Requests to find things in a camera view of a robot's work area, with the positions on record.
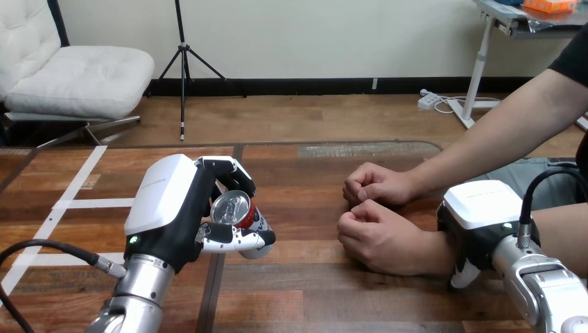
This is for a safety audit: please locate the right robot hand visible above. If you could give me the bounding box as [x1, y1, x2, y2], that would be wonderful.
[436, 179, 542, 290]

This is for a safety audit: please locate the person's hand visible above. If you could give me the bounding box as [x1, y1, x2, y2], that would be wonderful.
[336, 199, 443, 277]
[342, 162, 418, 208]

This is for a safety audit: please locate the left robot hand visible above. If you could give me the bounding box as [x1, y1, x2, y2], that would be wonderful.
[123, 153, 277, 275]

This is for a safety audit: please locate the red and white drink can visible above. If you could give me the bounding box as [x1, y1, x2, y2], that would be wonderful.
[209, 189, 275, 261]

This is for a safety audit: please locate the person's forearm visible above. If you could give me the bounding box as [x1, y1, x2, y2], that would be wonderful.
[408, 69, 588, 200]
[431, 204, 588, 278]

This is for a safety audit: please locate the person's body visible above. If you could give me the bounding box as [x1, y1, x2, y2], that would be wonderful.
[467, 22, 588, 213]

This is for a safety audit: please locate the white power strip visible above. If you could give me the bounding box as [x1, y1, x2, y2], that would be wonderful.
[416, 89, 440, 111]

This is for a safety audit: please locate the white desk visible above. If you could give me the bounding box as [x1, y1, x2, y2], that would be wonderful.
[447, 0, 588, 131]

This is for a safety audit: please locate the black tripod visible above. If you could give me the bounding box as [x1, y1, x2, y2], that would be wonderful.
[146, 0, 248, 142]

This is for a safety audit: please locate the white cushioned chair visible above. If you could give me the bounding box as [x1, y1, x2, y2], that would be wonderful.
[0, 0, 156, 149]

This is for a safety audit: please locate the orange thing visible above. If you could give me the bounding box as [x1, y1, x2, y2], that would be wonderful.
[523, 0, 578, 14]

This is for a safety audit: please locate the black cable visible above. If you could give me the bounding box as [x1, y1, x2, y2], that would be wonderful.
[516, 166, 588, 250]
[0, 239, 128, 333]

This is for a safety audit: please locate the tangle of cables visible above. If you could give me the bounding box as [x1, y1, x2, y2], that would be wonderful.
[433, 94, 503, 115]

